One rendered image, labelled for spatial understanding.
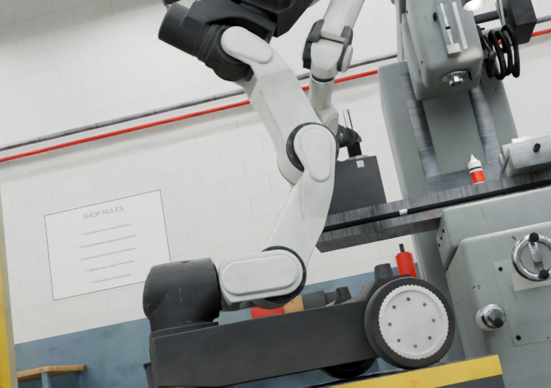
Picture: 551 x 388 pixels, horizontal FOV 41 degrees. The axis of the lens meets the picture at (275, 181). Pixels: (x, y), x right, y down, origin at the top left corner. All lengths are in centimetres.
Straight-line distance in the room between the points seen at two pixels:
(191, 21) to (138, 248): 524
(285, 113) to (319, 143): 13
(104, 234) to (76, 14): 236
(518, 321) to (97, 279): 562
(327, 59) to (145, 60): 567
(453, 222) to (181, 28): 95
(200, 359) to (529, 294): 88
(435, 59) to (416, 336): 114
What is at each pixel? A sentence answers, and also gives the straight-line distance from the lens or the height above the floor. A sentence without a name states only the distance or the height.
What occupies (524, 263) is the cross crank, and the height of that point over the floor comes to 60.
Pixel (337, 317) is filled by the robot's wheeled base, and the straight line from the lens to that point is 170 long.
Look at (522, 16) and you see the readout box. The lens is 295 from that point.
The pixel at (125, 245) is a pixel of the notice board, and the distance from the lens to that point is 721.
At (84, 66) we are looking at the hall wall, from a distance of 789.
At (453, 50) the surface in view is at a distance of 252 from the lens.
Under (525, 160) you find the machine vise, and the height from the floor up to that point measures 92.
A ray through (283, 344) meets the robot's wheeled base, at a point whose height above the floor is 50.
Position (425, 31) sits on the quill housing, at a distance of 259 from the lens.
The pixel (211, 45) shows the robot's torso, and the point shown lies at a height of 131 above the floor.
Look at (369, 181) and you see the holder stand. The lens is 249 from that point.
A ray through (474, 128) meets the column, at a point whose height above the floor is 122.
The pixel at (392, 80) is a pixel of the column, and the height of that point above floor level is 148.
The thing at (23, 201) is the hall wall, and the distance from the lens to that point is 774.
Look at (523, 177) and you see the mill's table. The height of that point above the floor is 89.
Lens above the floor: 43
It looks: 15 degrees up
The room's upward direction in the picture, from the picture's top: 11 degrees counter-clockwise
